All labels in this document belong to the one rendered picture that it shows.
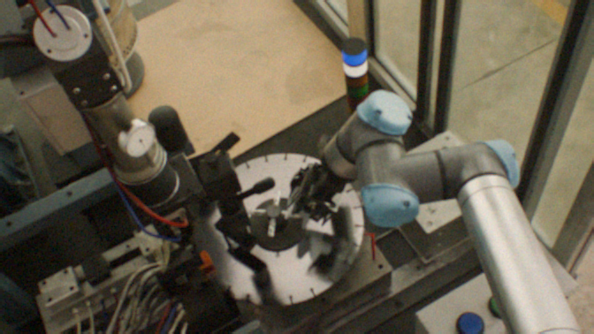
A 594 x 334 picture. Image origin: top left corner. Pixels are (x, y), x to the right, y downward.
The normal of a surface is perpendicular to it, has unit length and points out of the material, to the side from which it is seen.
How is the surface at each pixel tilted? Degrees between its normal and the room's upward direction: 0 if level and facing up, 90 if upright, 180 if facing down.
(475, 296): 0
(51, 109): 90
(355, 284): 0
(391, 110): 32
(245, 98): 0
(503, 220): 15
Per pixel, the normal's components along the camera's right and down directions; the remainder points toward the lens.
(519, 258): -0.22, -0.72
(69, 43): 0.25, 0.11
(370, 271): -0.11, -0.55
